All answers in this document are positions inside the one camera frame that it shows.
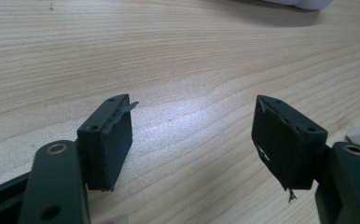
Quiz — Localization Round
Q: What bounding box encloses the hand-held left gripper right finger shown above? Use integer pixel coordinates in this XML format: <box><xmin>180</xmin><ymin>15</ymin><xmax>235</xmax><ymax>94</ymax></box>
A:
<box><xmin>251</xmin><ymin>94</ymin><xmax>329</xmax><ymax>203</ymax></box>

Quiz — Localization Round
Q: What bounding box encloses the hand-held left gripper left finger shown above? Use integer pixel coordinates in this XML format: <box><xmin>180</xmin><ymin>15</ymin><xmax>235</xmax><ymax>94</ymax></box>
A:
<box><xmin>76</xmin><ymin>93</ymin><xmax>140</xmax><ymax>192</ymax></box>

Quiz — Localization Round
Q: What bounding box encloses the white object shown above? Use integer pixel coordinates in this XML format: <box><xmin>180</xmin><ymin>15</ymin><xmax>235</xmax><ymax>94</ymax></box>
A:
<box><xmin>261</xmin><ymin>0</ymin><xmax>335</xmax><ymax>11</ymax></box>

